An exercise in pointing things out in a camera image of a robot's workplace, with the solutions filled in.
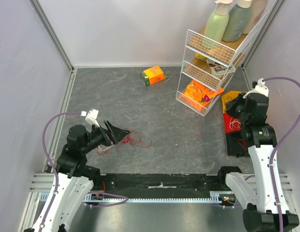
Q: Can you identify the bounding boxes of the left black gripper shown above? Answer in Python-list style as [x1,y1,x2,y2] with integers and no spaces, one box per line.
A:
[81,119,130,154]

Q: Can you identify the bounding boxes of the red cable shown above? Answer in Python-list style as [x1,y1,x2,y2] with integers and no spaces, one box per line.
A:
[95,129,153,157]
[197,112,248,152]

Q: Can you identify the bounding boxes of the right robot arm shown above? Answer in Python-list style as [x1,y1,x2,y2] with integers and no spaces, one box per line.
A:
[216,92,300,232]

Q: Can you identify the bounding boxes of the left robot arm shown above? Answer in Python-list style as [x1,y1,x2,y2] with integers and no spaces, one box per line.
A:
[26,120,130,232]

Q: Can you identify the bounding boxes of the yellow storage bin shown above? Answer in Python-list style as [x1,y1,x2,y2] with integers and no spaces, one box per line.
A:
[221,91,241,113]

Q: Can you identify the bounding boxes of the red storage bin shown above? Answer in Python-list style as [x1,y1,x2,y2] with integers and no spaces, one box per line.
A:
[223,113,241,133]

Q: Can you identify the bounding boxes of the black storage bin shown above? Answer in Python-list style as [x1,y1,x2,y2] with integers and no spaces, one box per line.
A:
[226,131,249,158]

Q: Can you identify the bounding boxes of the orange purple snack box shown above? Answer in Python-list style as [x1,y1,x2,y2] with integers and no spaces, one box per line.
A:
[192,80,224,107]

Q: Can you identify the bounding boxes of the orange snack box front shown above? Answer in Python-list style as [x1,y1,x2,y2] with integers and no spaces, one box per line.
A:
[184,85,204,102]

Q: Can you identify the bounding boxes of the white snack pouch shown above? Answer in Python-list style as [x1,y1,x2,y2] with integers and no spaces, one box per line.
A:
[206,58,236,79]

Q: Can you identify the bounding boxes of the yellow snack packet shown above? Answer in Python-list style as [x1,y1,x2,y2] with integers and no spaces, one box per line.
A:
[194,53,207,61]

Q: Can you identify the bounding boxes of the orange green snack box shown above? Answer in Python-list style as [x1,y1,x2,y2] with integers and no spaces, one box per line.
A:
[141,66,167,87]

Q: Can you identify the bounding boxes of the light green pump bottle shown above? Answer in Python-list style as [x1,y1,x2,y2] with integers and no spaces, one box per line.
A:
[202,0,232,49]

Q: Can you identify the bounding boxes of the grey green pump bottle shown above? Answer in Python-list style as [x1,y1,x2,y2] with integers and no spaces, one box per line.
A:
[222,0,252,42]

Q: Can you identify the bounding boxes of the beige pink bottle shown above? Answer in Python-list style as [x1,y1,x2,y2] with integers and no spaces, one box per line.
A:
[242,0,268,35]

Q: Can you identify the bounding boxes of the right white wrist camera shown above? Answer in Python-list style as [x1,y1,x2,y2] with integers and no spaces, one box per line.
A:
[243,78,269,99]

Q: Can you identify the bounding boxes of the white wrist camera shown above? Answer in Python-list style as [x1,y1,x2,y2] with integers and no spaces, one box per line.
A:
[243,78,269,99]
[81,109,100,128]

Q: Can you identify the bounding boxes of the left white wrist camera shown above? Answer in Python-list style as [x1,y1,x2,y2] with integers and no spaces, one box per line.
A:
[81,109,100,128]

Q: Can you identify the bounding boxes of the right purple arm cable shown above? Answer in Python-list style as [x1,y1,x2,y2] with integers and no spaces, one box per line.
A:
[222,76,300,232]

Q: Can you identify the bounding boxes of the white wire shelf rack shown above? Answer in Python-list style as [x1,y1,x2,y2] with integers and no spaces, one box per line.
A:
[176,9,269,116]

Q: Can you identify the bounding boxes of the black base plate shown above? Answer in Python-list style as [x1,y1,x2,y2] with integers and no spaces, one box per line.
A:
[92,173,230,192]

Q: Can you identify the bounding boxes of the slotted cable duct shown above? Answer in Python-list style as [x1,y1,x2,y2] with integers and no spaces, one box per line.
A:
[83,192,236,204]

